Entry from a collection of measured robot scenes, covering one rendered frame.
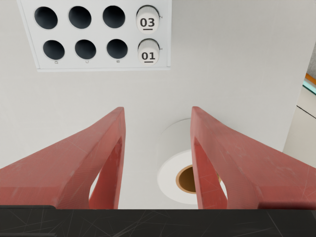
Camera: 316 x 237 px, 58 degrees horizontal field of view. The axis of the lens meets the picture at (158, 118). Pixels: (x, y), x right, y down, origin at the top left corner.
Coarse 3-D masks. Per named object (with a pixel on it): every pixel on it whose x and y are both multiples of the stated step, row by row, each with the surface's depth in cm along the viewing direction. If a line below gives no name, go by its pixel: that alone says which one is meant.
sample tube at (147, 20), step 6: (144, 6) 16; (150, 6) 16; (138, 12) 16; (144, 12) 15; (150, 12) 15; (156, 12) 15; (138, 18) 15; (144, 18) 15; (150, 18) 15; (156, 18) 15; (138, 24) 15; (144, 24) 15; (150, 24) 15; (156, 24) 15; (144, 30) 15; (150, 30) 15; (156, 30) 15
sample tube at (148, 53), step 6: (144, 42) 16; (150, 42) 16; (156, 42) 17; (144, 48) 16; (150, 48) 16; (156, 48) 16; (138, 54) 16; (144, 54) 16; (150, 54) 16; (156, 54) 16; (144, 60) 16; (150, 60) 16; (156, 60) 16
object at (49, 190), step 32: (96, 128) 9; (32, 160) 7; (64, 160) 7; (96, 160) 8; (0, 192) 5; (32, 192) 5; (64, 192) 6; (96, 192) 11; (0, 224) 5; (32, 224) 5; (64, 224) 5; (96, 224) 5; (128, 224) 5; (160, 224) 5; (192, 224) 5; (224, 224) 5; (256, 224) 5; (288, 224) 5
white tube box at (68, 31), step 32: (32, 0) 15; (64, 0) 15; (96, 0) 15; (128, 0) 15; (160, 0) 15; (32, 32) 16; (64, 32) 16; (96, 32) 16; (128, 32) 16; (160, 32) 17; (64, 64) 18; (96, 64) 18; (128, 64) 18; (160, 64) 18
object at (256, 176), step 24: (192, 120) 12; (216, 120) 10; (192, 144) 12; (216, 144) 8; (240, 144) 8; (264, 144) 8; (216, 168) 8; (240, 168) 6; (264, 168) 6; (288, 168) 6; (312, 168) 6; (216, 192) 11; (240, 192) 6; (264, 192) 5; (288, 192) 5; (312, 192) 5
